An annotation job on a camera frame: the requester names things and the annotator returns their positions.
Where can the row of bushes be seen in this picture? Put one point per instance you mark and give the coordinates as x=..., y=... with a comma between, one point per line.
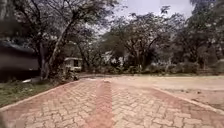
x=160, y=69

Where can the red brick path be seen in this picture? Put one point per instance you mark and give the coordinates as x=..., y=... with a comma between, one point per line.
x=133, y=106

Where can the row of trees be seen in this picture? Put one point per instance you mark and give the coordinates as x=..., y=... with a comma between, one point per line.
x=150, y=40

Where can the small white building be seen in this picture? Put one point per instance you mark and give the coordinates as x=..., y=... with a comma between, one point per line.
x=73, y=63

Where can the pale dirt ground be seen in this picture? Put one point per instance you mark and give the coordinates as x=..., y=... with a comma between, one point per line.
x=186, y=84

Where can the large leaning tree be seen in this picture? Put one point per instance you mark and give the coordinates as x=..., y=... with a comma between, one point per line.
x=50, y=63

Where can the pale stone kerb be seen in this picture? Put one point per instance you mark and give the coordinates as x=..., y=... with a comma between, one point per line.
x=33, y=96

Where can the grass verge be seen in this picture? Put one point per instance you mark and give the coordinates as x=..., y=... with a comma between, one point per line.
x=20, y=90

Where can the dark building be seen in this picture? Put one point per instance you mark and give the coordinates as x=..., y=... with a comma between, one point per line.
x=16, y=63

